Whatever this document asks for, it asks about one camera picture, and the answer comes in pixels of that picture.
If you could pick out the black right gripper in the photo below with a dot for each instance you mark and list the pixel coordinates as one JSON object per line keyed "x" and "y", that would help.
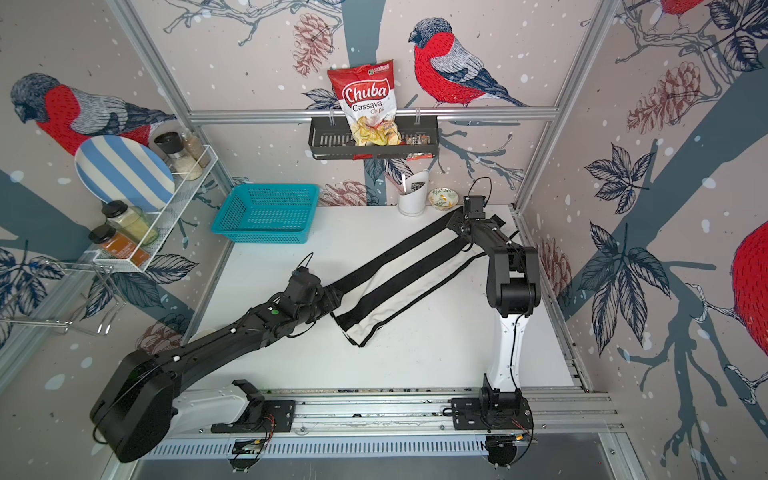
{"x": 452, "y": 220}

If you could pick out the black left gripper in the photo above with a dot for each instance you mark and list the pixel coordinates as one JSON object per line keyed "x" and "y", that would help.
{"x": 330, "y": 298}

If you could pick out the black white striped pillowcase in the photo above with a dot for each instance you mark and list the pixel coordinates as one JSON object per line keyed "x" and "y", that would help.
{"x": 394, "y": 281}

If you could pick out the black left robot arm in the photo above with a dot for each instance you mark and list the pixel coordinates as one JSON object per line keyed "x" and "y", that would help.
{"x": 134, "y": 412}

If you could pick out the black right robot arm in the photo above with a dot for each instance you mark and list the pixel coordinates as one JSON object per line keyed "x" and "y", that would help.
{"x": 513, "y": 287}

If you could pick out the small floral ceramic bowl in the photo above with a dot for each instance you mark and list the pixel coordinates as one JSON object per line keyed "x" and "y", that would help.
{"x": 443, "y": 199}

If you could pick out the white utensil holder cup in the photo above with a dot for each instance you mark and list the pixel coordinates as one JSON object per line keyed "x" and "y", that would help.
{"x": 412, "y": 202}

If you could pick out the teal plastic basket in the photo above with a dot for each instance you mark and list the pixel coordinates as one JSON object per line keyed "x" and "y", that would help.
{"x": 268, "y": 213}

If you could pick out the red Chuba cassava chips bag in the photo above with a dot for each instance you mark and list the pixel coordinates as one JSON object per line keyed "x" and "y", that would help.
{"x": 366, "y": 95}

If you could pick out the black lid salt shaker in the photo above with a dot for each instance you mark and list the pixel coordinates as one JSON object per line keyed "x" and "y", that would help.
{"x": 183, "y": 163}

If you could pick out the yellow spice jar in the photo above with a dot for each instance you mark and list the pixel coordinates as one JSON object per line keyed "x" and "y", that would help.
{"x": 131, "y": 221}

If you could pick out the clear glass spice shaker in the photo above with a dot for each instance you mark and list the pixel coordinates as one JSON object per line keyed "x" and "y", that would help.
{"x": 194, "y": 146}

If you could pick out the orange spice jar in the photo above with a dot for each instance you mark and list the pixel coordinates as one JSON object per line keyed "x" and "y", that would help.
{"x": 118, "y": 245}

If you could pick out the blue white striped plate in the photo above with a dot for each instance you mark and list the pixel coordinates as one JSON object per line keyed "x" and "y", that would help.
{"x": 114, "y": 168}

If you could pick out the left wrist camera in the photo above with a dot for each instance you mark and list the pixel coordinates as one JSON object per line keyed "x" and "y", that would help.
{"x": 303, "y": 276}

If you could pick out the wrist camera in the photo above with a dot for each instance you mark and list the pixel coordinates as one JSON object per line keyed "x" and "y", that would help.
{"x": 303, "y": 276}
{"x": 474, "y": 207}

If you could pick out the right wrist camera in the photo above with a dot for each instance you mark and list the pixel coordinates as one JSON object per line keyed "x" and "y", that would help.
{"x": 474, "y": 207}

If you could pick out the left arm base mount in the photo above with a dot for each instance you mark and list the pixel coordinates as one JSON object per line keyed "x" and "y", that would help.
{"x": 259, "y": 414}

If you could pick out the black wall-mounted wire shelf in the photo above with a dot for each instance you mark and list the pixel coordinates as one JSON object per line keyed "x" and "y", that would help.
{"x": 406, "y": 138}

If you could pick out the white wire wall rack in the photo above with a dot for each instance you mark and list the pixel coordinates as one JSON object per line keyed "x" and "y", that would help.
{"x": 163, "y": 221}

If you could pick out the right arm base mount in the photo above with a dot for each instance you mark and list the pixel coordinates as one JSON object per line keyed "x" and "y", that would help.
{"x": 491, "y": 409}

